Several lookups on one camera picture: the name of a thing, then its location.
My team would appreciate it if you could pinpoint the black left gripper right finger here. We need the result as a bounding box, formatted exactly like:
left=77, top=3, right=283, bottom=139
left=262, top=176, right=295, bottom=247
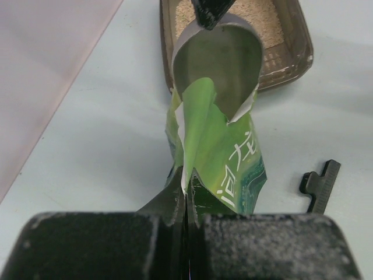
left=187, top=172, right=363, bottom=279

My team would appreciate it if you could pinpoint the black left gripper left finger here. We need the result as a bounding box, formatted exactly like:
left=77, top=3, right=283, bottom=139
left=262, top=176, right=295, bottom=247
left=1, top=167, right=185, bottom=279

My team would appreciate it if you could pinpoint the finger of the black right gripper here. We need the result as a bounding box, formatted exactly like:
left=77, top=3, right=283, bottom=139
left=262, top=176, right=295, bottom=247
left=191, top=0, right=235, bottom=31

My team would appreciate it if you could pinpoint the metal scoop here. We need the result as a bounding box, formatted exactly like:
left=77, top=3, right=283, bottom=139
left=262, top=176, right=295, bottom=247
left=171, top=13, right=264, bottom=123

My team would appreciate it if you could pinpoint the green litter bag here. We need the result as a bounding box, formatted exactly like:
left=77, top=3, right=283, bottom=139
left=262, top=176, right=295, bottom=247
left=166, top=78, right=267, bottom=215

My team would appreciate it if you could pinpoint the black bag clip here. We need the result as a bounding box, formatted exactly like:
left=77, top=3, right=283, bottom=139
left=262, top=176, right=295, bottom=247
left=299, top=159, right=341, bottom=214

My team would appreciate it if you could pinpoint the beige cat litter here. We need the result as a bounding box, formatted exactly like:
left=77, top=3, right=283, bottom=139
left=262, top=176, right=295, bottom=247
left=175, top=0, right=284, bottom=48

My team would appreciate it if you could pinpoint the brown plastic litter box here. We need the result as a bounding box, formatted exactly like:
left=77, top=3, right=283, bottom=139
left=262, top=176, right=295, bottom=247
left=159, top=1, right=314, bottom=92

